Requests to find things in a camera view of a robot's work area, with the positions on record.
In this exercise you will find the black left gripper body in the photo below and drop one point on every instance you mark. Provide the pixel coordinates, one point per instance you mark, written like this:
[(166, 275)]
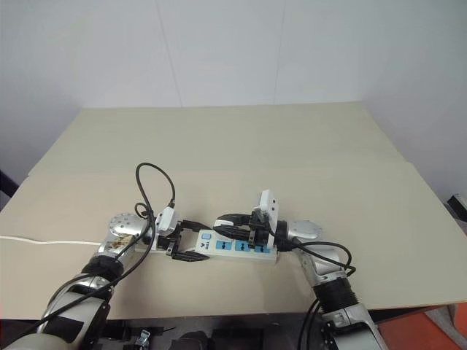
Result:
[(170, 243)]

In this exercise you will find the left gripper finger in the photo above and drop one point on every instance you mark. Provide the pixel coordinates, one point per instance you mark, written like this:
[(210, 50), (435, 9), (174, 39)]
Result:
[(189, 256), (193, 225)]

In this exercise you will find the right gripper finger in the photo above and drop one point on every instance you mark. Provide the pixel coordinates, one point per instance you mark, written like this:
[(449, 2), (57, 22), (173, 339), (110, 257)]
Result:
[(239, 218), (233, 231)]

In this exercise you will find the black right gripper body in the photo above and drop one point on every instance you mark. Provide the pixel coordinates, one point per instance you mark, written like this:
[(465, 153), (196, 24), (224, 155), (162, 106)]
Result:
[(258, 233)]

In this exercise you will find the white charger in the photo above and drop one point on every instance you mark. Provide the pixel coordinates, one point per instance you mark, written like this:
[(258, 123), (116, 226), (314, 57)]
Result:
[(221, 222)]

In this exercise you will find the white power strip blue sockets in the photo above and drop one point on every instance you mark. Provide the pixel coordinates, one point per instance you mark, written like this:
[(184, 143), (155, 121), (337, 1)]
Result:
[(237, 257)]

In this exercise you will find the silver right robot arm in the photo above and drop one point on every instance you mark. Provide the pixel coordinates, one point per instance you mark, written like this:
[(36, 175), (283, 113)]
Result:
[(307, 230)]

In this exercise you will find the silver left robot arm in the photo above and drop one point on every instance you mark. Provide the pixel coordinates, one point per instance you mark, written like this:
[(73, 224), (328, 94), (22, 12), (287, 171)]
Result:
[(122, 226)]

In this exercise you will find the dark rounded shape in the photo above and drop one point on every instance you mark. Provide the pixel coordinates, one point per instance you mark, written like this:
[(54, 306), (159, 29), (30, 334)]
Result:
[(191, 341)]

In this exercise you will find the silver metal clamp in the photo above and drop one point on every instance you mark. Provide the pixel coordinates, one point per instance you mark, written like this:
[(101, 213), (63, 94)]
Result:
[(143, 338)]

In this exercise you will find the dark stand beside table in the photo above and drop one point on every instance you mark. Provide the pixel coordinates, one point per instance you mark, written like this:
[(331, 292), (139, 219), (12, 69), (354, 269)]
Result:
[(6, 187)]

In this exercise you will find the black object beside table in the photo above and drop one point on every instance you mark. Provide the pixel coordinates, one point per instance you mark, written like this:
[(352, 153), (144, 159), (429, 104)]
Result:
[(459, 206)]

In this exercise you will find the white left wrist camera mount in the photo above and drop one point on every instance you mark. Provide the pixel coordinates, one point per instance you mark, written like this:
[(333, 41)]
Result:
[(167, 220)]

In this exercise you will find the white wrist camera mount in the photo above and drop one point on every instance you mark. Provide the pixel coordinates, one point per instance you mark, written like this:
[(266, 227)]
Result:
[(167, 220), (269, 204)]

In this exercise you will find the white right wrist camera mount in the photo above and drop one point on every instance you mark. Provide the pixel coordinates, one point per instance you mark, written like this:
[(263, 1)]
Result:
[(269, 204)]

